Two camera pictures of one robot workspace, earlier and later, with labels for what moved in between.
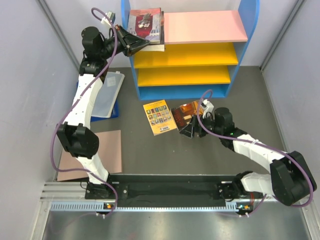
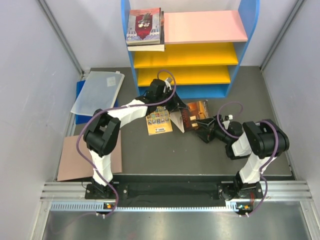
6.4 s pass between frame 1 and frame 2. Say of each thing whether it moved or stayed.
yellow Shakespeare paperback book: moved
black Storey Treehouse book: moved
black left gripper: moved
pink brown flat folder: stayed
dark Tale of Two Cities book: stayed
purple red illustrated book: stayed
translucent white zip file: stayed
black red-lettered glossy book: moved
